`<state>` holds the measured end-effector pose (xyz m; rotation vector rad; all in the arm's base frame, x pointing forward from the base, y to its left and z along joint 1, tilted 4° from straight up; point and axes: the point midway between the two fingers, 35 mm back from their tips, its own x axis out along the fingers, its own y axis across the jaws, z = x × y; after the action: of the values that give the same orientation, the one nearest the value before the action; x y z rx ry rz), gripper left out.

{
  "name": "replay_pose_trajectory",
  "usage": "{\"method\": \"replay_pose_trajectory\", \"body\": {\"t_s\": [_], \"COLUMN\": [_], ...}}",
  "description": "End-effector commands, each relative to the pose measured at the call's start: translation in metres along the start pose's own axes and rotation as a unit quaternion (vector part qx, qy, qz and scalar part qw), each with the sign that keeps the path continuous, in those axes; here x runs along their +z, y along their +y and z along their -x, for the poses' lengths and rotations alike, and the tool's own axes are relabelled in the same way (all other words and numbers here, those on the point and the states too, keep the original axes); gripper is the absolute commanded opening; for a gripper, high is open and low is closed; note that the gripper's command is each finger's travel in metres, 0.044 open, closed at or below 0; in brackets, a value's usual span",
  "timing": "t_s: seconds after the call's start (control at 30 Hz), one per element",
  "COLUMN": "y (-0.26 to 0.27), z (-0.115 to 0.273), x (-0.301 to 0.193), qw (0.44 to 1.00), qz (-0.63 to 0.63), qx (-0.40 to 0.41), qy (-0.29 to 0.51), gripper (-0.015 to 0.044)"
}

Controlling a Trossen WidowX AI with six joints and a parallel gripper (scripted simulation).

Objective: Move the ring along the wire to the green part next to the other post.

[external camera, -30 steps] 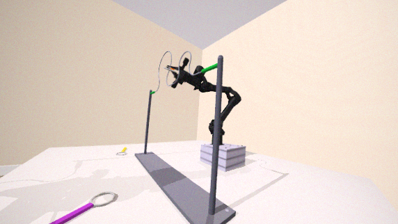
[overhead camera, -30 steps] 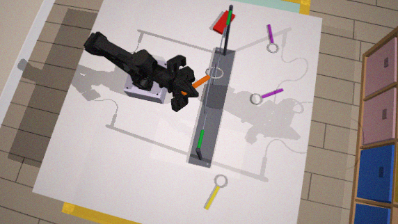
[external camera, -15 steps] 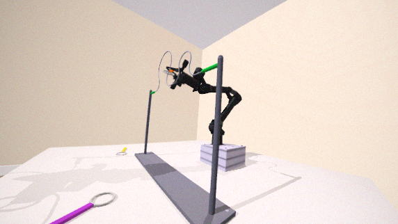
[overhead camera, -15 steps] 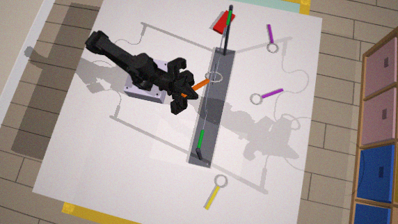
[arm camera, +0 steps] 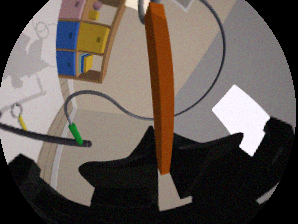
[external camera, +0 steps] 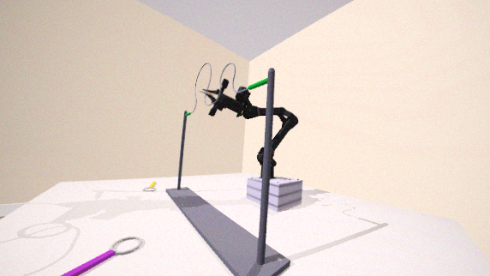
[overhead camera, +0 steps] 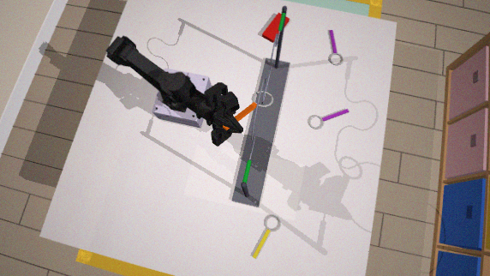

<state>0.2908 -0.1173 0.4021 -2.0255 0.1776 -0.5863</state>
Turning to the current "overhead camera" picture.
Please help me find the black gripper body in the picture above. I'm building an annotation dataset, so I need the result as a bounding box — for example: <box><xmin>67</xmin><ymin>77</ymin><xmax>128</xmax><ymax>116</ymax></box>
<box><xmin>193</xmin><ymin>82</ymin><xmax>232</xmax><ymax>147</ymax></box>

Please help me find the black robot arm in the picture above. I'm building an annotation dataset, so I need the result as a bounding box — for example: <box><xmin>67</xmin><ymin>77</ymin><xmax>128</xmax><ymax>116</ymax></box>
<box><xmin>106</xmin><ymin>35</ymin><xmax>240</xmax><ymax>115</ymax></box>

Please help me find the grey loop with yellow handle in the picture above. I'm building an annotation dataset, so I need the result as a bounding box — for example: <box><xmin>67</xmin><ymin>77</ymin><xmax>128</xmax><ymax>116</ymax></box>
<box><xmin>253</xmin><ymin>215</ymin><xmax>281</xmax><ymax>258</ymax></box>

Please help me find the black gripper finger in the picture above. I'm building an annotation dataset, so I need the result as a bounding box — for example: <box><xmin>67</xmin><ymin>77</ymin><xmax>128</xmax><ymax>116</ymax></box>
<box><xmin>215</xmin><ymin>124</ymin><xmax>243</xmax><ymax>134</ymax></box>
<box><xmin>213</xmin><ymin>103</ymin><xmax>243</xmax><ymax>131</ymax></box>

